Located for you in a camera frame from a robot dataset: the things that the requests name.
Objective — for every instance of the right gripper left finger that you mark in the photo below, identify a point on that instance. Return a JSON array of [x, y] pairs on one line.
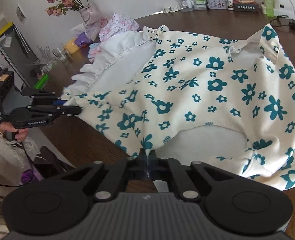
[[98, 182]]

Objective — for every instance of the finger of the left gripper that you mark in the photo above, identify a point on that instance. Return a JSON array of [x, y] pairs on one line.
[[28, 117], [42, 97]]

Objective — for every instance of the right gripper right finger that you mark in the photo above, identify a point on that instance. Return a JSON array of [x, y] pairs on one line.
[[189, 183]]

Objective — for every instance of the cream teal flower garment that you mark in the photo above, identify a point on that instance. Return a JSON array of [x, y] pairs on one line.
[[229, 103]]

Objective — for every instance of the pastel pink blue clothes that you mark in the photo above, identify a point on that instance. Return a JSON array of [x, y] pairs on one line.
[[94, 49]]

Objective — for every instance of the pink floral folded clothes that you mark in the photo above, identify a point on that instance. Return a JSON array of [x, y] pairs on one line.
[[118, 24]]

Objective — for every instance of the person left hand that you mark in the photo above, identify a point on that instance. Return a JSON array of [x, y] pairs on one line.
[[20, 134]]

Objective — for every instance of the green tube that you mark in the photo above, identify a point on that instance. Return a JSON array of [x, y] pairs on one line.
[[41, 82]]

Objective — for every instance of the grey refrigerator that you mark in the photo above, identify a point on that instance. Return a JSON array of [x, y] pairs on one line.
[[19, 55]]

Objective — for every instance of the clear glass cup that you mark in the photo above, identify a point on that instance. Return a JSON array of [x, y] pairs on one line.
[[61, 53]]

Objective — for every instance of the purple tissue pack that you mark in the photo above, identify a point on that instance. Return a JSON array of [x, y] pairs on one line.
[[83, 40]]

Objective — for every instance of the clear plastic bag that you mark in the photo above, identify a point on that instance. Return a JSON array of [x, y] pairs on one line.
[[91, 31]]

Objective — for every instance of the flower vase with roses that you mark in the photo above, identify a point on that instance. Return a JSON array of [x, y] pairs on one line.
[[92, 18]]

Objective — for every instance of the white clip row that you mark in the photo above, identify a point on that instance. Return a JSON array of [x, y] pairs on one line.
[[172, 9]]

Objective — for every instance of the green white small boxes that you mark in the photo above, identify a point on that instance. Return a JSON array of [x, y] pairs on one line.
[[200, 5]]

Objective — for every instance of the floral tin box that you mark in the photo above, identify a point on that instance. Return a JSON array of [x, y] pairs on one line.
[[216, 4]]

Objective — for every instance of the white spray bottle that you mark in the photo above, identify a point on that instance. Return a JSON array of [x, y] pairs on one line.
[[230, 5]]

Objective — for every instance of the dark red gift box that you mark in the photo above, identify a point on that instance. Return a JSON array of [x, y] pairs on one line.
[[246, 7]]

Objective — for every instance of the white power strip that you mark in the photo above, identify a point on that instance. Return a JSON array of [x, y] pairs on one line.
[[278, 12]]

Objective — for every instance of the green spray bottle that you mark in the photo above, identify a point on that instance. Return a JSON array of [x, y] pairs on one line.
[[269, 6]]

